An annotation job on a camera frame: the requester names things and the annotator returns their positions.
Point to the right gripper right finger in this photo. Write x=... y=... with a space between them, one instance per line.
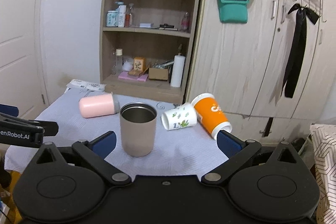
x=239 y=153

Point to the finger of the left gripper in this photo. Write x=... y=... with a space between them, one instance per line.
x=9 y=110
x=50 y=128

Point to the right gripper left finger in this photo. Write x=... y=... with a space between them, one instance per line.
x=94 y=152

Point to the taupe steel tumbler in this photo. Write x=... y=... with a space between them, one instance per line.
x=138 y=125

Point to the orange paper coffee cup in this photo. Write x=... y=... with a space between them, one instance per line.
x=210 y=114

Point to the white floral paper cup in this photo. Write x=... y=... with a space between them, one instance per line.
x=182 y=116

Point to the white door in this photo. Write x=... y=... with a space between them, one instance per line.
x=21 y=80

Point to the pink tumbler grey lid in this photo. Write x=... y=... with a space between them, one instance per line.
x=98 y=106

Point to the white plastic packets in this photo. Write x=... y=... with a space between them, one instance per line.
x=80 y=84

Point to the white quilted table cloth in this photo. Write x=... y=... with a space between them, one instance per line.
x=178 y=152

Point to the pink flat box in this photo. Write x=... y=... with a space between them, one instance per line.
x=126 y=76

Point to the wooden wardrobe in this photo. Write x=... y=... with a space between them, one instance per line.
x=243 y=65

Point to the black ribbon bow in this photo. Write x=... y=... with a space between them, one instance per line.
x=298 y=46

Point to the geometric patterned cloth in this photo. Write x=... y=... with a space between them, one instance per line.
x=323 y=139

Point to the small white jar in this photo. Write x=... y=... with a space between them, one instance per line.
x=128 y=65

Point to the small cardboard box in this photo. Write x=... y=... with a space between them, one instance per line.
x=161 y=74

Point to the orange floral small box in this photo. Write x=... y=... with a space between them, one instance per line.
x=139 y=64

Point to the clear bottle beige cap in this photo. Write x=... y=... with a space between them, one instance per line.
x=119 y=60

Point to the white paper towel roll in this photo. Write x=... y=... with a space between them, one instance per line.
x=177 y=72

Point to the blue white wipes canister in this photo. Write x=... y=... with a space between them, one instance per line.
x=112 y=18

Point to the red liquid clear bottle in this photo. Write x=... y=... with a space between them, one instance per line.
x=129 y=15

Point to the small pink bottle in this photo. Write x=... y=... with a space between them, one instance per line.
x=185 y=22

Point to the white lotion bottle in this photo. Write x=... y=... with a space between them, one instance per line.
x=121 y=9

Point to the teal Redmi pouch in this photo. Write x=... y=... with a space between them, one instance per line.
x=233 y=11

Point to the wooden open shelf unit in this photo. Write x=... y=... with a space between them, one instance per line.
x=156 y=35

